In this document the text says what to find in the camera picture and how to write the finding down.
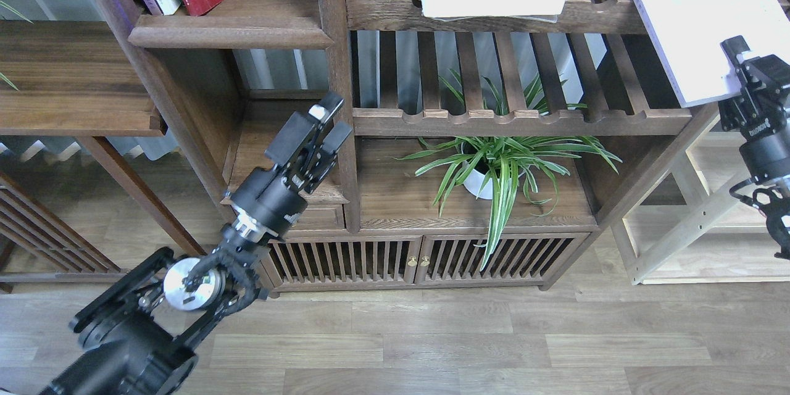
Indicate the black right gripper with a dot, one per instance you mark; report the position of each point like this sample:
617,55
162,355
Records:
760,111

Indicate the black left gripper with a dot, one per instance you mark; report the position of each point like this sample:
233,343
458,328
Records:
269,201

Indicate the white lavender book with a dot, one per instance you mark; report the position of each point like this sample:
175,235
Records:
687,35

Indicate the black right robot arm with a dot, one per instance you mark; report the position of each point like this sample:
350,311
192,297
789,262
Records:
771,199

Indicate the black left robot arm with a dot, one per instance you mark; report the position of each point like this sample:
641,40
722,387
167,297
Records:
140,336

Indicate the small wooden drawer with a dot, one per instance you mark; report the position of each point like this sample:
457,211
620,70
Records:
327,217

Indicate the left slatted cabinet door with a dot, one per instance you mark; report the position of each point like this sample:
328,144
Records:
346,263

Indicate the slatted cabinet door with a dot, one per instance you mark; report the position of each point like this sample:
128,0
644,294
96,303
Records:
519,259
346,263

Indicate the white plant pot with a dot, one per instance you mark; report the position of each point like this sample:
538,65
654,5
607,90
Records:
484,171

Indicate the dark wooden bookshelf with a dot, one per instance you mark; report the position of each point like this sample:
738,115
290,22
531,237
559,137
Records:
404,76

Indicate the light wooden rack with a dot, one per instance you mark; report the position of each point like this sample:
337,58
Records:
707,236

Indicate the green spider plant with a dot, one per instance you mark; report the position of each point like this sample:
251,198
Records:
534,157

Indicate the right slatted cabinet door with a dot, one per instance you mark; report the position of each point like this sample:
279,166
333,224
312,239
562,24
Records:
519,259

